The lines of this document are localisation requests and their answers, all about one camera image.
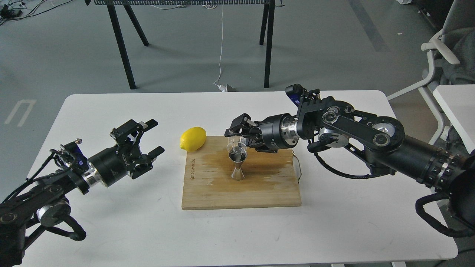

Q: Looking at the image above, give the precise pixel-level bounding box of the floor cables and adapter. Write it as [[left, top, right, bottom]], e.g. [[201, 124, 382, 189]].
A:
[[0, 0, 75, 26]]

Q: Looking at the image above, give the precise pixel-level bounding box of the small clear glass cup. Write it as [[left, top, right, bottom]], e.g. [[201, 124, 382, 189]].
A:
[[227, 136, 247, 156]]

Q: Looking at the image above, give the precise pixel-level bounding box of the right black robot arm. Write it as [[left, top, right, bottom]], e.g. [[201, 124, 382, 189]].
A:
[[225, 84, 475, 238]]

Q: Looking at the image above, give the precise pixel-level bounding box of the white office chair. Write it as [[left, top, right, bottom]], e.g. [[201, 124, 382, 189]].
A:
[[387, 0, 474, 157]]

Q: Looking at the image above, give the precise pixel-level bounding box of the steel jigger measuring cup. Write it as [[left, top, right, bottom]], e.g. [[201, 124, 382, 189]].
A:
[[229, 147, 247, 181]]

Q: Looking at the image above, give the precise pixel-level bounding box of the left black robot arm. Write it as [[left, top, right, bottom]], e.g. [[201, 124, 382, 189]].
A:
[[0, 119, 164, 267]]

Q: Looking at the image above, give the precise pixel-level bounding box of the wooden cutting board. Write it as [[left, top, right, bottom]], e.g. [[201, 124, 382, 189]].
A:
[[181, 136, 301, 211]]

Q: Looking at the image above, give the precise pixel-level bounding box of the white hanging cable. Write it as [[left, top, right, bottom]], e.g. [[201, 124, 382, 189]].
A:
[[213, 4, 236, 92]]

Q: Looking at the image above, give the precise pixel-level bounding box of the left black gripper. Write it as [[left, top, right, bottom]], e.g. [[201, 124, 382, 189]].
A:
[[88, 119, 165, 187]]

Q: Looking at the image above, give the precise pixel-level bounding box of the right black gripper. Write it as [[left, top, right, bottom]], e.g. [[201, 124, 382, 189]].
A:
[[224, 113, 299, 153]]

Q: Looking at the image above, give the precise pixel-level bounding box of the black metal table frame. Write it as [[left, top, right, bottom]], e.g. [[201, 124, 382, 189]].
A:
[[83, 0, 284, 90]]

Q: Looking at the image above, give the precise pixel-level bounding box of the yellow lemon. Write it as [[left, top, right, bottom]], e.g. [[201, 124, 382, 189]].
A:
[[180, 127, 207, 152]]

